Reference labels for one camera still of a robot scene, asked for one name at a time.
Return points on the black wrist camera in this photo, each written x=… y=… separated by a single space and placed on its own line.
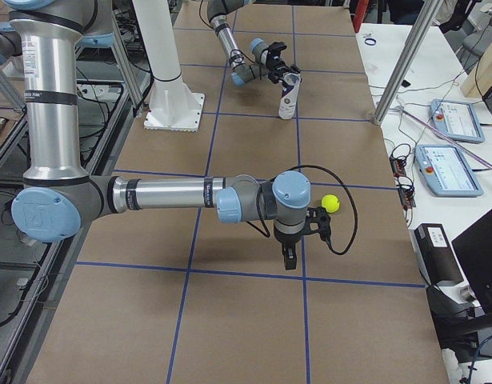
x=318 y=222
x=275 y=50

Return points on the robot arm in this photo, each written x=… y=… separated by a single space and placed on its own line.
x=59 y=195
x=244 y=69

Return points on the near blue teach pendant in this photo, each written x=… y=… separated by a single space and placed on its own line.
x=445 y=171

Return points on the black box with label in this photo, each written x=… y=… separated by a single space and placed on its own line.
x=438 y=258

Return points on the black computer monitor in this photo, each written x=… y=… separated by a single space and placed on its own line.
x=473 y=248

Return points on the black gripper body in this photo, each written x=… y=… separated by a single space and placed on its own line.
x=287 y=240
x=276 y=67

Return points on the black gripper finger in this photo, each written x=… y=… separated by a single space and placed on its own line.
x=293 y=74
x=286 y=257
x=277 y=78
x=293 y=258

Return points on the far blue teach pendant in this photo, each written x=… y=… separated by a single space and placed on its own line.
x=456 y=120

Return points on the orange circuit board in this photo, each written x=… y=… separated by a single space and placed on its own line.
x=404 y=184

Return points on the yellow Roland Garros tennis ball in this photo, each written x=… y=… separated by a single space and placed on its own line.
x=331 y=203

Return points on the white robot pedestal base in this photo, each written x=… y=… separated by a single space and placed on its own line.
x=172 y=106

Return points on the white tennis ball can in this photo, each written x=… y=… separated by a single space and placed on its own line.
x=288 y=102

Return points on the aluminium frame post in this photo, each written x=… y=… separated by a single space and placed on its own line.
x=411 y=47

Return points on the blue teach pendant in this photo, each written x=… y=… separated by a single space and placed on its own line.
x=445 y=171
x=456 y=120

